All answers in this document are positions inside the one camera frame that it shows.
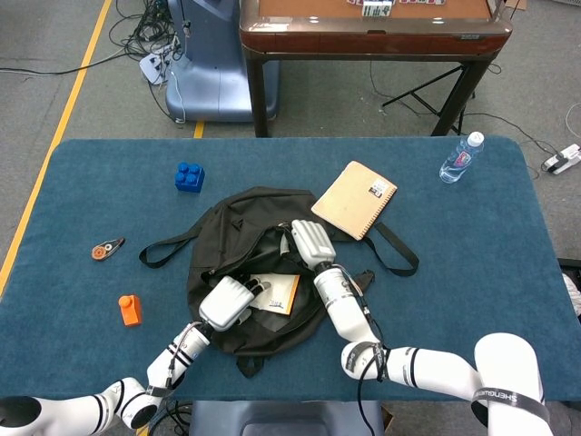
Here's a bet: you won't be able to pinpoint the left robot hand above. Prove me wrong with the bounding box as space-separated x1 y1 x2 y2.
198 275 273 332

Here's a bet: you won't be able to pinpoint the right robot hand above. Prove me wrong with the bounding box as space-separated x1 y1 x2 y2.
277 219 338 269

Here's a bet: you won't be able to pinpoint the large white paper notebook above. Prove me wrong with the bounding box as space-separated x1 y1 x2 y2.
247 272 301 315

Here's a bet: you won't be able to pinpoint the black backpack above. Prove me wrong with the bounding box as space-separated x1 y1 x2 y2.
138 185 420 379

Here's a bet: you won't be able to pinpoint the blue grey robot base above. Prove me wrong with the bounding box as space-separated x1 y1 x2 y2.
188 401 387 436

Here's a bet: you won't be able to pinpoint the beige spiral notebook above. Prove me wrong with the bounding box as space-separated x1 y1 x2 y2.
310 160 399 242

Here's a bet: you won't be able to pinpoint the orange toy block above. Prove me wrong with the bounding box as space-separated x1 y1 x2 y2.
118 294 143 328

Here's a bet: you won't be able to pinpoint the blue building block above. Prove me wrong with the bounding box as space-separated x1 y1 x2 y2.
174 161 206 193

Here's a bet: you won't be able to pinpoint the orange correction tape dispenser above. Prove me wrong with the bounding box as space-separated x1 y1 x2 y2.
91 236 126 262

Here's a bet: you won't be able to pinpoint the blue table cloth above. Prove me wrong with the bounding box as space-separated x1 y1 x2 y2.
0 136 564 403

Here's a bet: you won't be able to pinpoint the clear plastic water bottle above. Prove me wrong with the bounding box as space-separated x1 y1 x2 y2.
438 131 486 185

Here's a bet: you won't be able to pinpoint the brown mahjong table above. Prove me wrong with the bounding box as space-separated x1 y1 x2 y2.
239 0 514 138

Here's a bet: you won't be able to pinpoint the white power strip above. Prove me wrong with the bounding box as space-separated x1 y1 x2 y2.
542 144 581 176
138 43 182 85

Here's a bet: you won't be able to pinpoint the green print mahjong tiles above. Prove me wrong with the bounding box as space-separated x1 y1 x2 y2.
361 0 393 18

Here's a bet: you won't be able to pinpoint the white fabric bundle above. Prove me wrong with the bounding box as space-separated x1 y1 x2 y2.
561 272 581 322

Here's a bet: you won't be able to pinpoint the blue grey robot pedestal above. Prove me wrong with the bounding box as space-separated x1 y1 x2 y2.
164 0 281 123

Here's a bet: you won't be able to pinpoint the long black floor cable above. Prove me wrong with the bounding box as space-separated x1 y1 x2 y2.
0 47 146 76

